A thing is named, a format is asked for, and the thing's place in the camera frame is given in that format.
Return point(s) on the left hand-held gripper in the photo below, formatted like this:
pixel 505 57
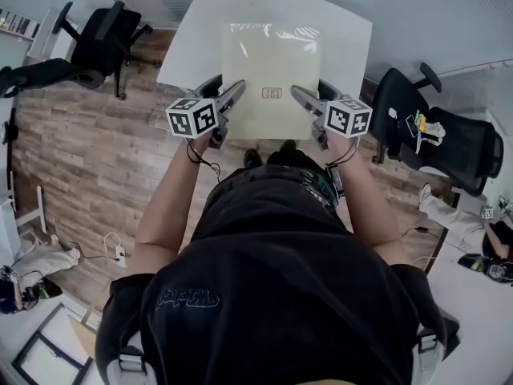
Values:
pixel 188 118

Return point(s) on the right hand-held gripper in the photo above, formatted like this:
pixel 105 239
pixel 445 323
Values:
pixel 348 118

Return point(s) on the pale yellow plastic packet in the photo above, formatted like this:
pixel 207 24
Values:
pixel 272 62

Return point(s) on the person's right forearm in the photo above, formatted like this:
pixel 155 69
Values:
pixel 368 199

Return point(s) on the person's left forearm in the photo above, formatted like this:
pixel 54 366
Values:
pixel 168 199

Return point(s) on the person's black right shoe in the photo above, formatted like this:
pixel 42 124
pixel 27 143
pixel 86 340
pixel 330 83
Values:
pixel 288 146

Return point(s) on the person's black shoe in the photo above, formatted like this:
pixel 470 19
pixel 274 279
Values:
pixel 288 146
pixel 252 159

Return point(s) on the white computer mouse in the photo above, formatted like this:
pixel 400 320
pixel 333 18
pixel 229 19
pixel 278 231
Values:
pixel 393 113

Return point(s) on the person's black left shoe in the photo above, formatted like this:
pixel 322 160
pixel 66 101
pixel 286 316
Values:
pixel 252 159

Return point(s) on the black waist device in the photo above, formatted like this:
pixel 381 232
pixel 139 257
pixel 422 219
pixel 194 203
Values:
pixel 334 179

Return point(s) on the black smartphone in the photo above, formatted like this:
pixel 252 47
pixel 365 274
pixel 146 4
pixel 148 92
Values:
pixel 413 126

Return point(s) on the yellow sticky notes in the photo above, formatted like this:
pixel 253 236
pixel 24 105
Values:
pixel 421 122

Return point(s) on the white crumpled item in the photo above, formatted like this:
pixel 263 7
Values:
pixel 435 130

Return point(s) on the black empty office chair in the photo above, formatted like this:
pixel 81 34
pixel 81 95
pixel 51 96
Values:
pixel 104 42

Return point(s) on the black office chair with clutter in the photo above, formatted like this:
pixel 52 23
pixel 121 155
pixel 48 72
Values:
pixel 461 151

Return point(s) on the white low cabinet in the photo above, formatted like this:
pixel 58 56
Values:
pixel 48 38

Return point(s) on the white power strip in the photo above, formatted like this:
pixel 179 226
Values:
pixel 121 256

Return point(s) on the person's black t-shirt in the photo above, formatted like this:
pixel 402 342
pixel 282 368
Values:
pixel 272 287

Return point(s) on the light wooden board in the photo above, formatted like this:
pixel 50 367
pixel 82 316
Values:
pixel 84 337

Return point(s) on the black framed glass door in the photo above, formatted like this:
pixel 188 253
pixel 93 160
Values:
pixel 52 355

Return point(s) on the black wall fixture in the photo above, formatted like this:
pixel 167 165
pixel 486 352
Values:
pixel 10 128

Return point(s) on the white metal frame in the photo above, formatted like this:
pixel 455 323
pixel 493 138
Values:
pixel 42 211

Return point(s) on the wall book shelf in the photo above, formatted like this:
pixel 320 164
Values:
pixel 18 23

